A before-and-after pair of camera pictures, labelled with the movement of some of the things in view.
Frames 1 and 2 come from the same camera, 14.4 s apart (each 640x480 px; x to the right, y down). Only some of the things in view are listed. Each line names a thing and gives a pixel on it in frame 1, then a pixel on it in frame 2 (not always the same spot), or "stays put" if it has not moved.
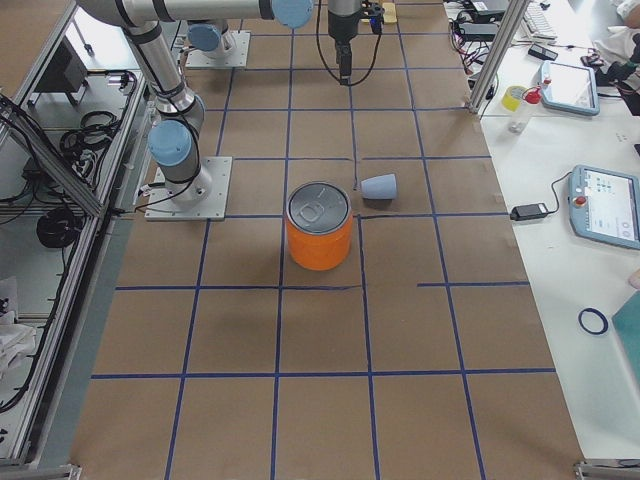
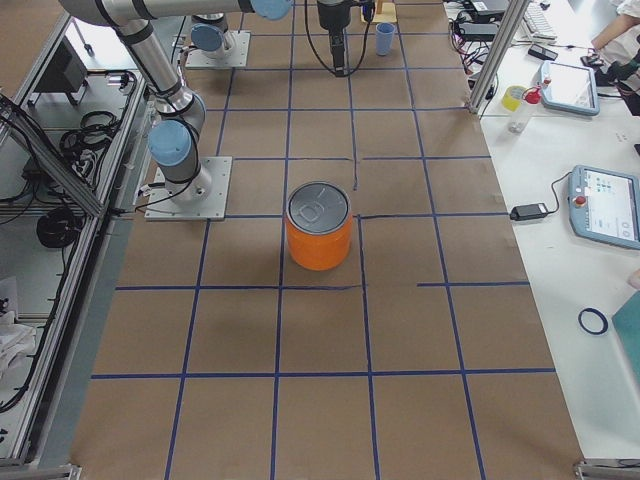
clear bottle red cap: [519, 118] stays put
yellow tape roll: [511, 97] stays put
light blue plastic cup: [379, 187] -> [384, 33]
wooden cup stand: [389, 12] stays put
